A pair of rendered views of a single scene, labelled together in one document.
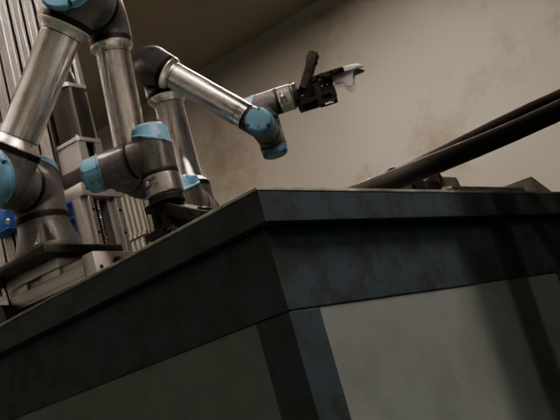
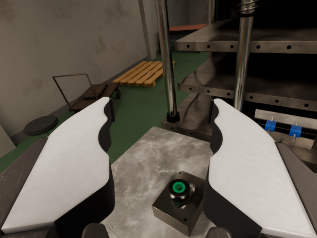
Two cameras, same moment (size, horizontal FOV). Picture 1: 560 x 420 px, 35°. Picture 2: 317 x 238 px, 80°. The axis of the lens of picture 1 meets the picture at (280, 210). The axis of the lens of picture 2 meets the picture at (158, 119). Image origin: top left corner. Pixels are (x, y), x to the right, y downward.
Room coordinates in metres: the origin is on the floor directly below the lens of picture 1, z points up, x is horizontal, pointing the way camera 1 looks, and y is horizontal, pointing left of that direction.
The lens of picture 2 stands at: (2.37, -0.22, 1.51)
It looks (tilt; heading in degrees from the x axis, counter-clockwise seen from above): 32 degrees down; 270
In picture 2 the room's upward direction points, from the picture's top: 9 degrees counter-clockwise
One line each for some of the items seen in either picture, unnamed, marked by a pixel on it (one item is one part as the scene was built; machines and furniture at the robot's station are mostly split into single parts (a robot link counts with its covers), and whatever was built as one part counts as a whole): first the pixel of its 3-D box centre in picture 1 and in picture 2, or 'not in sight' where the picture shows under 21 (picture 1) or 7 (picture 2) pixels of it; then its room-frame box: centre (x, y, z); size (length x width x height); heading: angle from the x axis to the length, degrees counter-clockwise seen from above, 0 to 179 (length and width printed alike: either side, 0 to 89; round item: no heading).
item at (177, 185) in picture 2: not in sight; (179, 190); (2.33, -0.68, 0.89); 0.08 x 0.08 x 0.04
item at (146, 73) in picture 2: not in sight; (146, 73); (2.45, -4.56, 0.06); 1.41 x 0.98 x 0.13; 57
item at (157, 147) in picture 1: (152, 152); not in sight; (1.69, 0.21, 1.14); 0.09 x 0.08 x 0.11; 77
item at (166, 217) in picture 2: not in sight; (183, 199); (2.32, -0.68, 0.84); 0.20 x 0.15 x 0.07; 50
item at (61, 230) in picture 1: (47, 238); not in sight; (1.89, 0.51, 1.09); 0.15 x 0.15 x 0.10
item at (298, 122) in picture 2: not in sight; (288, 106); (1.60, -1.14, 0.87); 0.50 x 0.27 x 0.17; 50
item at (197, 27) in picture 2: not in sight; (183, 39); (1.20, -6.25, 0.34); 1.26 x 0.65 x 0.67; 147
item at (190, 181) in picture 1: (182, 200); not in sight; (2.32, 0.25, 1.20); 0.13 x 0.12 x 0.14; 173
